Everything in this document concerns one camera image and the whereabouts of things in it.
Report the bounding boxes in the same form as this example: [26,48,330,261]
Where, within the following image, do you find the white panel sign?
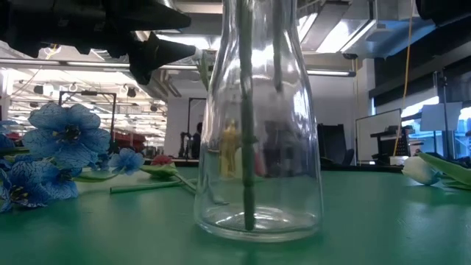
[420,102,464,133]

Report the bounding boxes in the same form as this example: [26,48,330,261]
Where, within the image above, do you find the green table mat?
[0,163,471,265]

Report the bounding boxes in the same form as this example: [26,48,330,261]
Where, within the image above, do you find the clear glass vase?
[194,0,325,244]

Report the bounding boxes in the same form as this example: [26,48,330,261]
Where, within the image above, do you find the white artificial tulip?
[401,151,471,191]

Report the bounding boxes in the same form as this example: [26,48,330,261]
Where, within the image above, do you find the white whiteboard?
[355,107,403,163]

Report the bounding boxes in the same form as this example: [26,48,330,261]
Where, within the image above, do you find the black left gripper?
[0,0,198,85]

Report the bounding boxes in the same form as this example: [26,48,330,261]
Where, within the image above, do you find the person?
[191,122,203,160]

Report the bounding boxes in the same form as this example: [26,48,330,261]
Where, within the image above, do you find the large blue flower spray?
[0,102,145,215]

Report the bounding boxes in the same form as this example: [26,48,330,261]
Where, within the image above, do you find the black pole stand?
[439,69,452,161]

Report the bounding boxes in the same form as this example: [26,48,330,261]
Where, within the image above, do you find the black cluttered desk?
[370,125,424,165]

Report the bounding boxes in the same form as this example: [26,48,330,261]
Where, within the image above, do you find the red storage rack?
[110,130,146,148]

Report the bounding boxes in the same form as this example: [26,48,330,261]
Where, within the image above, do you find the black background robot stand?
[178,131,191,159]

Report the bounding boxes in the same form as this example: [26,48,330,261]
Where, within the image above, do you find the red artificial tulip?
[139,154,198,194]

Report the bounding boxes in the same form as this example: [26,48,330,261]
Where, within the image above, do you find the silver ventilation duct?
[297,0,437,60]

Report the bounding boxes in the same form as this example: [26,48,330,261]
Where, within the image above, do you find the long ceiling light bar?
[0,57,207,73]

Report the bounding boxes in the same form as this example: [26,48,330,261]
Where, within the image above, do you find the green stem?
[109,179,198,195]

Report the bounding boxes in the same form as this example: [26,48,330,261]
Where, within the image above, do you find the black office chair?
[317,123,355,167]

